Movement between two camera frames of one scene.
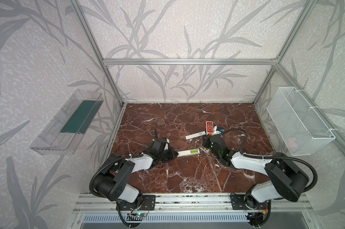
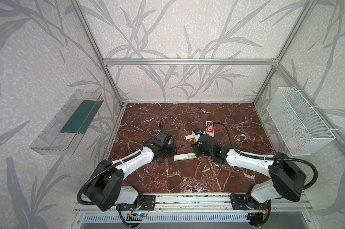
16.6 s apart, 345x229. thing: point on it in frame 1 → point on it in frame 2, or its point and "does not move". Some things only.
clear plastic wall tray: [66, 130] does not move
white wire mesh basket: [302, 130] does not move
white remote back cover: [218, 130] → [197, 131]
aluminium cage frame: [105, 62] does not move
